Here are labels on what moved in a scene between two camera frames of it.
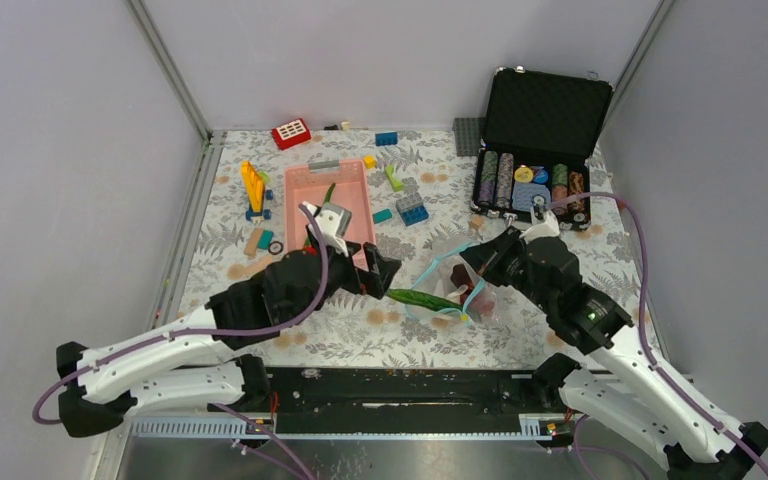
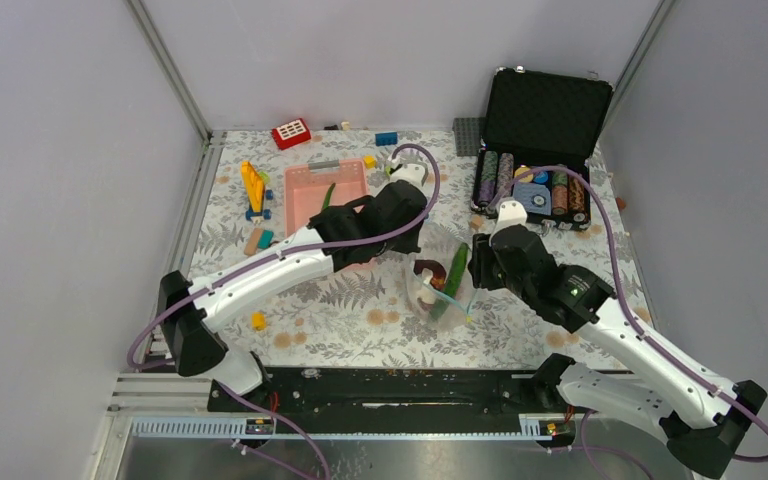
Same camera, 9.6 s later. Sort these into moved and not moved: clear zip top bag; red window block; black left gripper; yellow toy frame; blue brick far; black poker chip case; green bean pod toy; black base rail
Moved: black left gripper; clear zip top bag
Not moved: red window block; yellow toy frame; black poker chip case; blue brick far; black base rail; green bean pod toy
